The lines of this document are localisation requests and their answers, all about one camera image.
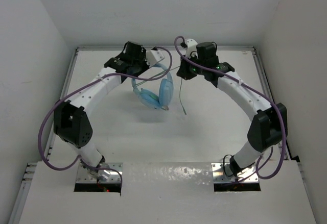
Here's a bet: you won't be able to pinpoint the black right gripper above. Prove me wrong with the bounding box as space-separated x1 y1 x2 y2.
179 52 207 80

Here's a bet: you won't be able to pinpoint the green headphone cable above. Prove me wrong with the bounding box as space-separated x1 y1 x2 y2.
135 65 188 115

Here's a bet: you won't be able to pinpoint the light blue headphones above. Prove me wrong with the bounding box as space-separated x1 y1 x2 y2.
131 72 174 111

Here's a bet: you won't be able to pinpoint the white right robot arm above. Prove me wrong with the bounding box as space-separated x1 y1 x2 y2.
177 39 288 178

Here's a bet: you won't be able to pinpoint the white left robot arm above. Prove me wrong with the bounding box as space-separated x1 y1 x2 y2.
54 41 149 167

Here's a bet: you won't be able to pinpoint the white front cover board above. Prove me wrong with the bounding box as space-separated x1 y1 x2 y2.
20 161 315 223

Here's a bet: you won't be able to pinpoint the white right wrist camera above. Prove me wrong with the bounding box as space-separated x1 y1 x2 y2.
180 39 198 58

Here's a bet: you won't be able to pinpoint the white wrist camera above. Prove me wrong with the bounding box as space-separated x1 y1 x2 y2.
146 47 165 67
180 39 198 58

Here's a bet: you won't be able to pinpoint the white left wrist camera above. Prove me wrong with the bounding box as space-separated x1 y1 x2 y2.
146 47 165 67

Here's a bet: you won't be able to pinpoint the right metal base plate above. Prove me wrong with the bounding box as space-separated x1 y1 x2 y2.
211 162 260 184

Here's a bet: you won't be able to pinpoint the metal base plate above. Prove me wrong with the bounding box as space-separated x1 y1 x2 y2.
76 162 123 184
211 162 260 184

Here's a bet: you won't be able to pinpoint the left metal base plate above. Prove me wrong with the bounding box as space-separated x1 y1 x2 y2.
76 162 123 184

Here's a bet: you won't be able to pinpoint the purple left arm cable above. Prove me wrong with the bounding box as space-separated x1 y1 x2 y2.
37 46 173 186

